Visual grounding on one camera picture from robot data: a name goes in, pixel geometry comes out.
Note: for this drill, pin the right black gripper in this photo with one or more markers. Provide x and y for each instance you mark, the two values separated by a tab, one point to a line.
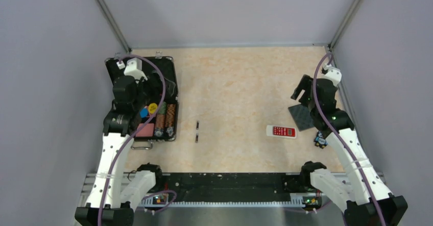
306	84

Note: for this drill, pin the black poker chip case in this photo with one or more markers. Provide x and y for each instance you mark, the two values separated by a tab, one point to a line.
123	117

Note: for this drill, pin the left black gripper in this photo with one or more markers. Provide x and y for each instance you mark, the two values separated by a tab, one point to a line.
158	90

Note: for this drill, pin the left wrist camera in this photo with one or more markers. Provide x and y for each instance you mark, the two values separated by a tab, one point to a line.
132	67

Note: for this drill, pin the blue owl toy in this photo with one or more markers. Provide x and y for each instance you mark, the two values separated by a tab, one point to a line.
320	141

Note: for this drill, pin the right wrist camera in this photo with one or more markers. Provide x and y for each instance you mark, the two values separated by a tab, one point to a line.
332	73

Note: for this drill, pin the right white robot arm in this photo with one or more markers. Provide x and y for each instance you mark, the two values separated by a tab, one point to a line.
366	199

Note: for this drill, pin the white remote control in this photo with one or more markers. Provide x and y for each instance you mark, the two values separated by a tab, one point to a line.
281	132

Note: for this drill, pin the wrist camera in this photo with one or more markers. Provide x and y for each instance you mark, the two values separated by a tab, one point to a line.
332	73
132	67

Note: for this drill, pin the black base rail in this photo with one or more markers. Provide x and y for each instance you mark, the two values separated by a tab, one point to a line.
234	190

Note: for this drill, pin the dark grey studded baseplate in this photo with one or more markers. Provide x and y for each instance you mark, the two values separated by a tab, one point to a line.
301	117

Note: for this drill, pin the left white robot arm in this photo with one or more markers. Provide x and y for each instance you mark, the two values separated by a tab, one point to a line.
108	203

